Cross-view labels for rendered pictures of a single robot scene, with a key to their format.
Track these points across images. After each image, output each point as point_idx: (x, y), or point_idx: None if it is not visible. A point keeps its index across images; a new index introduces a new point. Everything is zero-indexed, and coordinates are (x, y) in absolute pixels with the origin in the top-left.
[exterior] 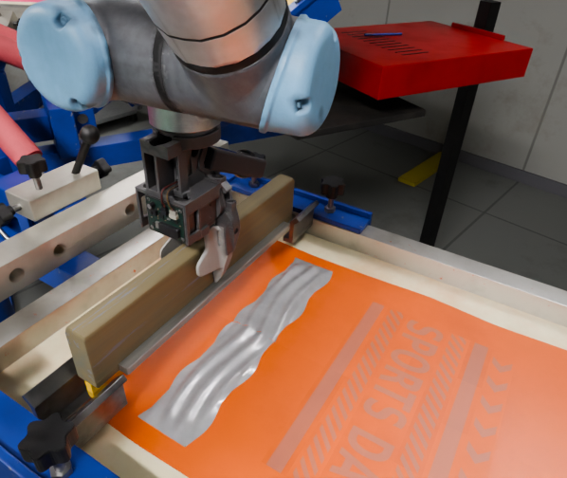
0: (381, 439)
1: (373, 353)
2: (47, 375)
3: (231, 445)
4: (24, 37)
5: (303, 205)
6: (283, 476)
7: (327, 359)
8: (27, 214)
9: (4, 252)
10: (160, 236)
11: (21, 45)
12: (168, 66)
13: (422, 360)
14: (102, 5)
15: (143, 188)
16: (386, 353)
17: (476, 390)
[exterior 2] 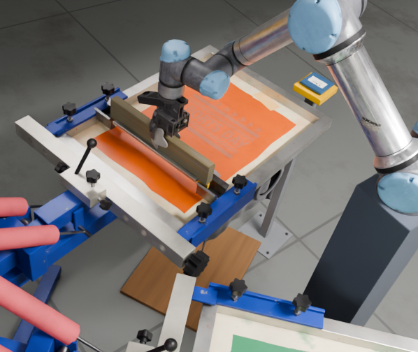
0: (226, 131)
1: (191, 121)
2: (182, 212)
3: (221, 165)
4: (220, 87)
5: (98, 107)
6: (234, 156)
7: (191, 134)
8: (102, 198)
9: (132, 206)
10: (107, 165)
11: (219, 90)
12: (234, 70)
13: (197, 111)
14: (217, 68)
15: (175, 121)
16: (191, 119)
17: (212, 104)
